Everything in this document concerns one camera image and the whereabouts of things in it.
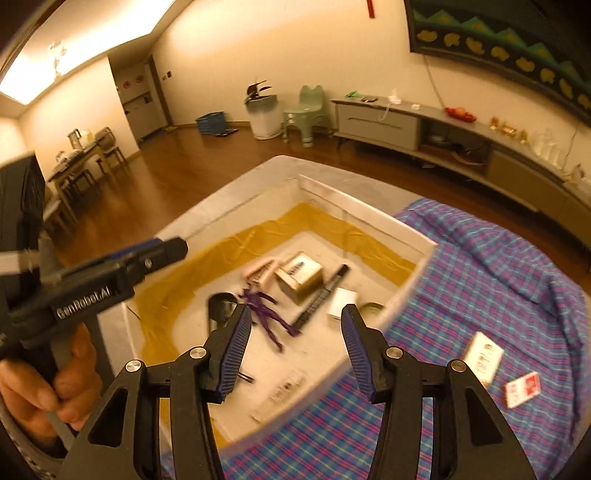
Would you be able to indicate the dark patterned wall hanging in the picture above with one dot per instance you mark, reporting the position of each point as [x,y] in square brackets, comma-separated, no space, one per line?
[508,27]

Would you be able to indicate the green plastic chair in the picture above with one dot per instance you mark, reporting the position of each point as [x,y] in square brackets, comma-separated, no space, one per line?
[311,99]

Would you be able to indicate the ceiling light panel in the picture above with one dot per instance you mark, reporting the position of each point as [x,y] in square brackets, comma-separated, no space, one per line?
[60,50]

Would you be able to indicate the red hanging ornament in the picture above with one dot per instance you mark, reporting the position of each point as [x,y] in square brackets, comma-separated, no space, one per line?
[370,8]

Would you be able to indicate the white foam storage box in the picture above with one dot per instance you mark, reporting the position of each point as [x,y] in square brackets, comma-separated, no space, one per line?
[318,355]

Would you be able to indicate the small beige cardboard box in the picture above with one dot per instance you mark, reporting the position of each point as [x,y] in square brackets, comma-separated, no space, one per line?
[300,277]

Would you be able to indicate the wooden dining chair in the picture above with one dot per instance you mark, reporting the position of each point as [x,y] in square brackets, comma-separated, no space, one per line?
[111,147]

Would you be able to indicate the white cylindrical bin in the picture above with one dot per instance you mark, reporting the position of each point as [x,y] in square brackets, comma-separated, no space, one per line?
[265,120]

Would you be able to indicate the black round object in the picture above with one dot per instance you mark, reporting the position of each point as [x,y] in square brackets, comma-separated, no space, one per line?
[221,307]

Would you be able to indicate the person's left hand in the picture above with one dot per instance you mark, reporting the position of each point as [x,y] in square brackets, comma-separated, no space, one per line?
[27,392]

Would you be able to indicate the red white card packet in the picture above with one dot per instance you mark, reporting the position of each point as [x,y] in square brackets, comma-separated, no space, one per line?
[521,390]

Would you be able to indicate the small green object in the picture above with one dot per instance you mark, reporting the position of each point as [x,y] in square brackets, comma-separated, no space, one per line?
[353,94]

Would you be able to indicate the black floor scale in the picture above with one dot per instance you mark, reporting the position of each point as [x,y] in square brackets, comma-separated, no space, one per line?
[227,133]

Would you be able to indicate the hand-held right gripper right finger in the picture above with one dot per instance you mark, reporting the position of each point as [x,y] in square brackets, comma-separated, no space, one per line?
[358,350]

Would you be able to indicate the grey tv cabinet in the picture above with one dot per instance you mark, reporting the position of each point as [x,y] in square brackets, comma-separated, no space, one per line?
[383,124]

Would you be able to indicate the white hallway cabinet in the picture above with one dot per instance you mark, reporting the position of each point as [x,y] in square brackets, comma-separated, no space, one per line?
[141,110]

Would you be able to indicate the black marker pen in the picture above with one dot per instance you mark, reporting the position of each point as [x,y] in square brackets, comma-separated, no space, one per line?
[323,295]

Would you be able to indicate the white charger adapter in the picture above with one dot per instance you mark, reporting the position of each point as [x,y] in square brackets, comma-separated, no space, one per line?
[339,300]

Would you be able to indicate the gold ornaments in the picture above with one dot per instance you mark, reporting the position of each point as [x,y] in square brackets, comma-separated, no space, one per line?
[508,131]

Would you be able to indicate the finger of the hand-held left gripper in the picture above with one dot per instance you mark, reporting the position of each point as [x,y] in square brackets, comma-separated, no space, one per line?
[161,256]
[143,247]

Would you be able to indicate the dark leafy plant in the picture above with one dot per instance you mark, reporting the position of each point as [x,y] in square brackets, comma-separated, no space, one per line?
[253,90]

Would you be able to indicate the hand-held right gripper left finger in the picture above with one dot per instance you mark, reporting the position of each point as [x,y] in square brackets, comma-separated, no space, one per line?
[235,350]

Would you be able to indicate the red fruit tray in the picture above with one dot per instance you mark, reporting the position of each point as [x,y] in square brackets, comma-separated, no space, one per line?
[461,115]

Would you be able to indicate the green tape roll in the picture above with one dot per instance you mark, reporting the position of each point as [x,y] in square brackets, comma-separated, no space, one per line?
[371,304]

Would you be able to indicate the clear glass bottles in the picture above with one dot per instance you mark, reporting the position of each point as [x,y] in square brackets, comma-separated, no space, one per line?
[549,150]

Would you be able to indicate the blue plastic basket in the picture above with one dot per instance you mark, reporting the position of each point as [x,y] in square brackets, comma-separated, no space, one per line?
[211,123]

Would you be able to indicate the blue plaid cloth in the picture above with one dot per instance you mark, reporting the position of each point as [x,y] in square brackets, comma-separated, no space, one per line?
[485,286]

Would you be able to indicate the purple silver action figure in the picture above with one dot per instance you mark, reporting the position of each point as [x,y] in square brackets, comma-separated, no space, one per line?
[265,311]

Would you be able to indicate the wooden dining table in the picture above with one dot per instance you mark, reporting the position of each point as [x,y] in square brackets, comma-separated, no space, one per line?
[78,161]

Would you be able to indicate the small white carton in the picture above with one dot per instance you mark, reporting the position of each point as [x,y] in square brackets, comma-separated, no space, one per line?
[482,357]

